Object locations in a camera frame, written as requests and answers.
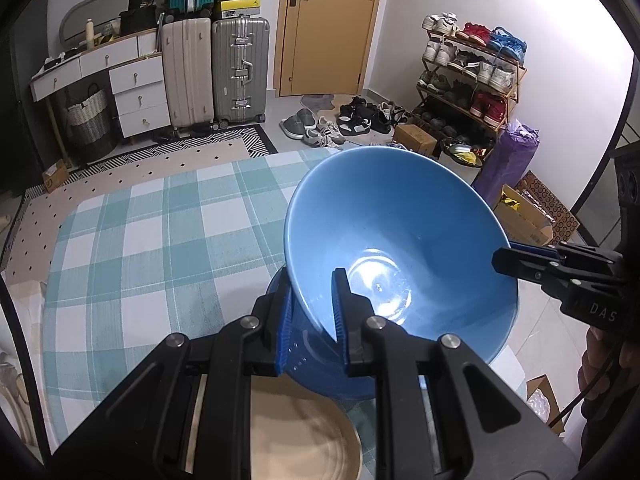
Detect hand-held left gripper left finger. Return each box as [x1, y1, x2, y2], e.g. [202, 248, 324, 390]
[50, 275, 295, 480]

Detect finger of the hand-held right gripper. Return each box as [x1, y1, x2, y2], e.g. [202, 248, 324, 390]
[509, 242, 623, 263]
[491, 247, 568, 283]

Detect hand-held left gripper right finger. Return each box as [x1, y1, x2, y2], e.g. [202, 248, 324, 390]
[331, 268, 581, 480]

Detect blue bowl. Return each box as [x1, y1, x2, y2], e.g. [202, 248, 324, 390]
[264, 266, 428, 402]
[283, 147, 519, 368]

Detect cream plate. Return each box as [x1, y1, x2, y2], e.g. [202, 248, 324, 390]
[249, 374, 364, 480]

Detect person's right forearm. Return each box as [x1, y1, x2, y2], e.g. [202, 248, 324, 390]
[577, 400, 640, 471]

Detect person's right hand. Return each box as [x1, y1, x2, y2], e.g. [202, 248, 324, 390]
[580, 330, 638, 418]

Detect open cardboard box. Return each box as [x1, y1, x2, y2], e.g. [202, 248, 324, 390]
[492, 185, 553, 246]

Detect patterned cardboard box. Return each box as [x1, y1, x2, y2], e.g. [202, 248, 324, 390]
[515, 170, 581, 246]

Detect purple yoga mat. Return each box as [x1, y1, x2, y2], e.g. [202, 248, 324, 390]
[472, 122, 541, 206]

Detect black tray of snacks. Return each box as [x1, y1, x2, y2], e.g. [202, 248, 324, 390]
[440, 137, 493, 167]

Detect shoe rack with shoes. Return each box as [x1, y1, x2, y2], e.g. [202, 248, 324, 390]
[417, 12, 528, 136]

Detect teal checked tablecloth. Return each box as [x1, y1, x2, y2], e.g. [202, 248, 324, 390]
[42, 147, 526, 480]

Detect small closed cardboard box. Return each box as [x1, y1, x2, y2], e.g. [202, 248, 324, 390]
[392, 124, 441, 157]

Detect wooden shoe rack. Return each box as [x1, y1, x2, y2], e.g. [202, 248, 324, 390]
[415, 27, 528, 141]

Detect pile of sandals and sneakers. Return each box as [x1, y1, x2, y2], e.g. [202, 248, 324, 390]
[280, 95, 416, 148]

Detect patterned rug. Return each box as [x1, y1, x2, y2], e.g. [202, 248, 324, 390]
[0, 125, 280, 286]

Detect grey door mat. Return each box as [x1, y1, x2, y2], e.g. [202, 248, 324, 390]
[300, 94, 337, 111]

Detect silver suitcase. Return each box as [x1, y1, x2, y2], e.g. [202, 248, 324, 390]
[212, 16, 271, 128]

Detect beige suitcase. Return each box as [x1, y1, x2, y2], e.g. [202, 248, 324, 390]
[161, 16, 216, 131]

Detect small brown cardboard box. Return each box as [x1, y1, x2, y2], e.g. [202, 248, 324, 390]
[42, 160, 71, 193]

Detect woven laundry basket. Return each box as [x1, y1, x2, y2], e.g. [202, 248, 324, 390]
[65, 85, 117, 161]

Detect wooden door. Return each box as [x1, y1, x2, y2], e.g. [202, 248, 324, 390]
[274, 0, 386, 97]

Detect white dresser desk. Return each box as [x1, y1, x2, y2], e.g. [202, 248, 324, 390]
[30, 30, 171, 156]

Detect yellow black shoe box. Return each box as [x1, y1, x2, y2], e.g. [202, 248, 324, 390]
[214, 0, 263, 22]

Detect black storage bag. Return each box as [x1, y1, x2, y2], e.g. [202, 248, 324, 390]
[120, 7, 160, 36]

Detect grey framed oval mirror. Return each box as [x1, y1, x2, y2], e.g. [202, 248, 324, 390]
[60, 0, 131, 43]

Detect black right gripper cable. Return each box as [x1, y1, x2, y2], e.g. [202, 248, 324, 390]
[547, 327, 621, 426]

